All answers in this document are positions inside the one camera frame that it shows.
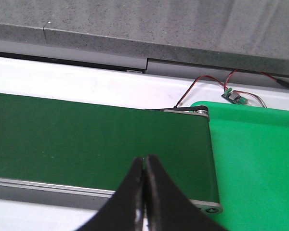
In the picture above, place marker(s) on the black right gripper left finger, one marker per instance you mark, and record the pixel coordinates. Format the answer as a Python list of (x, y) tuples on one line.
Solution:
[(124, 211)]

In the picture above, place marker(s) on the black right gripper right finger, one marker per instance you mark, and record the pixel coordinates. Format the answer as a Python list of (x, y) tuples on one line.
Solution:
[(168, 209)]

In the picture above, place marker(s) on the green conveyor belt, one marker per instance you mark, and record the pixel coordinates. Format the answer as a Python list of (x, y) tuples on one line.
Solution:
[(76, 154)]

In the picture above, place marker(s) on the bright green plastic tray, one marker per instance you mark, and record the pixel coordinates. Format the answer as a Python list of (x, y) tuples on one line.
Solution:
[(251, 154)]

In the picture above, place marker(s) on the small green circuit board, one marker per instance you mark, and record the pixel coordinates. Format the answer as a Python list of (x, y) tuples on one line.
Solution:
[(235, 98)]

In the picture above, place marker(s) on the grey granite counter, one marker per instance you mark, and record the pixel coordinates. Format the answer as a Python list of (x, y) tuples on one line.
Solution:
[(241, 34)]

